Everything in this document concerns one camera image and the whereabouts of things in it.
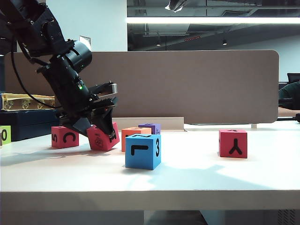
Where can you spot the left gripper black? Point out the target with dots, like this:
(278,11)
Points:
(77,103)

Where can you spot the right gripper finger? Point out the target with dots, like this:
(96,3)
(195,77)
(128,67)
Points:
(171,4)
(180,3)

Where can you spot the red block with 0 B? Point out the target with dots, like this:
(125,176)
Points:
(99,146)

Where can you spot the red block with 5 C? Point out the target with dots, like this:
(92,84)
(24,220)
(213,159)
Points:
(68,144)

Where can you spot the orange block with 2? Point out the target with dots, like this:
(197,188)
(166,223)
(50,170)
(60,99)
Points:
(123,143)

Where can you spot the blue block with L 3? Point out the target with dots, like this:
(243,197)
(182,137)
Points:
(140,159)

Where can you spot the red block with 4 Y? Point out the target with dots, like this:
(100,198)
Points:
(232,145)

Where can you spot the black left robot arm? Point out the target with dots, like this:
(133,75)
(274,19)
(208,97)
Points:
(28,23)

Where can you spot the red LED sign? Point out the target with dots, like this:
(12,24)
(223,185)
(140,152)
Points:
(192,38)

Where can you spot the black ceiling spotlight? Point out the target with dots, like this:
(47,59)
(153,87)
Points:
(224,42)
(158,44)

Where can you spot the purple block with R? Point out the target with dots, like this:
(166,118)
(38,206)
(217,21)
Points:
(154,129)

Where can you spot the dark blue case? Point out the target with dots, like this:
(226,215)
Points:
(23,124)

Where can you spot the yellow patterned box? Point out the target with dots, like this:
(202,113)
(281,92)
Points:
(18,103)

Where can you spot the brown desk partition panel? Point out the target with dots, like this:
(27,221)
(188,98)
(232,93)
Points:
(187,86)

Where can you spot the green block with 0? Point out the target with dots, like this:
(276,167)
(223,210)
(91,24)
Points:
(5,134)

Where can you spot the black office chair back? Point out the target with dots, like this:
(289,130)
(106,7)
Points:
(294,77)

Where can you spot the person in dark green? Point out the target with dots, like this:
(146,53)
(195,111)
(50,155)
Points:
(289,93)

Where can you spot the black rounded desk object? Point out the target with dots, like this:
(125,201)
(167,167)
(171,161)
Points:
(298,118)

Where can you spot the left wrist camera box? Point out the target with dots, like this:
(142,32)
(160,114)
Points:
(113,88)

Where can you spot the framed wall sign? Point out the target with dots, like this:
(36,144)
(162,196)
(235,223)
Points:
(84,43)

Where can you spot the white partition foot bracket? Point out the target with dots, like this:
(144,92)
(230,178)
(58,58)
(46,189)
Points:
(254,126)

